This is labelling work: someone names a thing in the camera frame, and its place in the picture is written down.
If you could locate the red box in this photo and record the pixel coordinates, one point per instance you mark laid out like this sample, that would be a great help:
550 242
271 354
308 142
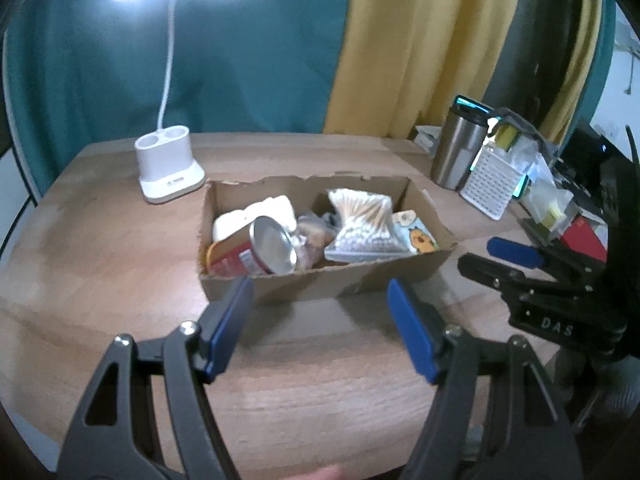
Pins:
580 237

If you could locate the capybara card box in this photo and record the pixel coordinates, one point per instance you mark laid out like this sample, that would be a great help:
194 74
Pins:
410 228

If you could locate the red tin can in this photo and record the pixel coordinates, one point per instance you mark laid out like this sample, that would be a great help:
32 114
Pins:
263 247

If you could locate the teal curtain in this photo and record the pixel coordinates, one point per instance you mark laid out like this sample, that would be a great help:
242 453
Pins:
80 72

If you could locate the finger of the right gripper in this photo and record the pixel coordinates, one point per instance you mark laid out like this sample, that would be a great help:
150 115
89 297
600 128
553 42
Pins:
500 272
515 252

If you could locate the white cloth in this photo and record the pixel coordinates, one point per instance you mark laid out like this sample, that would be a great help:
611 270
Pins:
278 208

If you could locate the yellow curtain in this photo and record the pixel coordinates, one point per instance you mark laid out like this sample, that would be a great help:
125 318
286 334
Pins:
403 61

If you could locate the white perforated plastic basket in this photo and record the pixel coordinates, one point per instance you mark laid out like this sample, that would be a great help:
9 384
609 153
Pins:
491 184

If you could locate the snack in clear bag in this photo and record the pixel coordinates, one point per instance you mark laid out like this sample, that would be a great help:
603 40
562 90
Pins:
313 233

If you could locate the cotton swab bag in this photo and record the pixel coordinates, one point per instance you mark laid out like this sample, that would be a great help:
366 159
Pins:
367 231

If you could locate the clear plastic bags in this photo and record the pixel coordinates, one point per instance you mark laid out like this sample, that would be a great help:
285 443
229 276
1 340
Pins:
543 199

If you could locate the brown cardboard box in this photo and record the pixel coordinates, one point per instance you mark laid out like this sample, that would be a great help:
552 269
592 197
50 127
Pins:
326 279

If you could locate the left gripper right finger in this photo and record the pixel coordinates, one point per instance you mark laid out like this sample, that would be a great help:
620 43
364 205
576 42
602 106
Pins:
448 358

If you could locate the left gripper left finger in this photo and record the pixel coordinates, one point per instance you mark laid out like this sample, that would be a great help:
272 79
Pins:
194 355

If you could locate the steel thermos mug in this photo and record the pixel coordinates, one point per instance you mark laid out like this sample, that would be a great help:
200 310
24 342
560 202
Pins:
462 135

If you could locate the yellow green sponge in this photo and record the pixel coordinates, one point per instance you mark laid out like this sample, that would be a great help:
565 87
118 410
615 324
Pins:
505 136

